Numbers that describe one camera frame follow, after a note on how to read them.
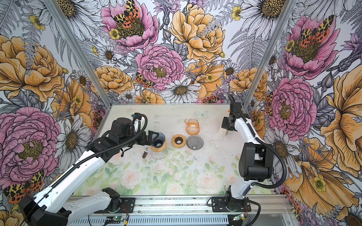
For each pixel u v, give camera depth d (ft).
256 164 1.56
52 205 1.27
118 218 2.33
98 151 1.59
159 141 2.68
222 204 2.43
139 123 1.92
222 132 3.26
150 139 2.13
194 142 3.09
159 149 2.72
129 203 2.45
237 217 2.35
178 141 3.26
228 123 2.35
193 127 3.44
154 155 3.06
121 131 1.79
